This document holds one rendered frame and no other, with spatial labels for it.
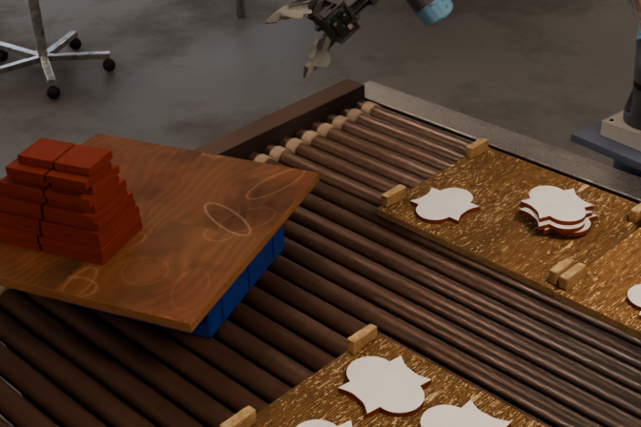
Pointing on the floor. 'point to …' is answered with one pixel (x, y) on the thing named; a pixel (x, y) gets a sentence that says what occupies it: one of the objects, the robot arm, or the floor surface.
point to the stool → (43, 30)
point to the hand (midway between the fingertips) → (282, 50)
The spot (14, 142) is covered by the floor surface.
